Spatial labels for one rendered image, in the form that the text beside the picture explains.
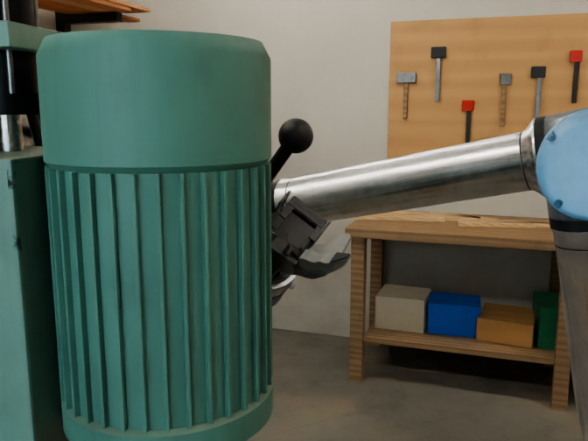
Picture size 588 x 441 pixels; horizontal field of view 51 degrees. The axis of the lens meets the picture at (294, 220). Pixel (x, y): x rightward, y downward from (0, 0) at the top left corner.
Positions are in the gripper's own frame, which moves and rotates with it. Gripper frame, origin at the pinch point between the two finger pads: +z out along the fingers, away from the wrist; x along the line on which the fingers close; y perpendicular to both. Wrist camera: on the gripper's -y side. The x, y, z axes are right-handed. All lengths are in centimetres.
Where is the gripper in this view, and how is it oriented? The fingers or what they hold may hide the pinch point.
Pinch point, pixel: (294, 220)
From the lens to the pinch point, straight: 69.7
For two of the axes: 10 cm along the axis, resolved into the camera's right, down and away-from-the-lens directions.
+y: 5.7, -7.1, 4.2
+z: 2.2, -3.6, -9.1
